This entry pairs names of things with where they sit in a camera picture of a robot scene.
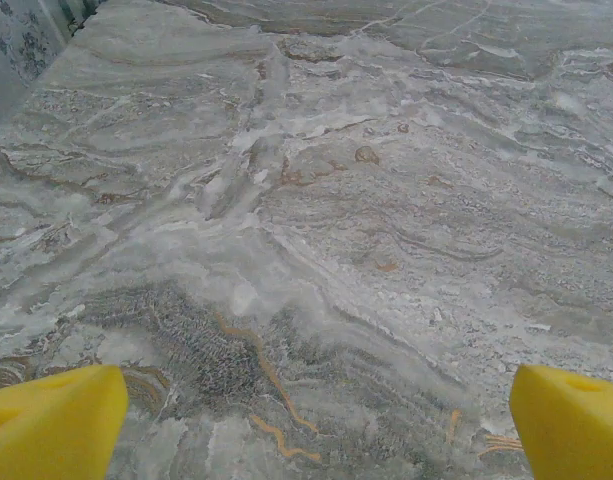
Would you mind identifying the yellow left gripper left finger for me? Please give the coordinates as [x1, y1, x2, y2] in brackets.
[0, 363, 130, 480]

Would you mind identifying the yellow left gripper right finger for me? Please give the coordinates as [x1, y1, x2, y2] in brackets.
[508, 363, 613, 480]

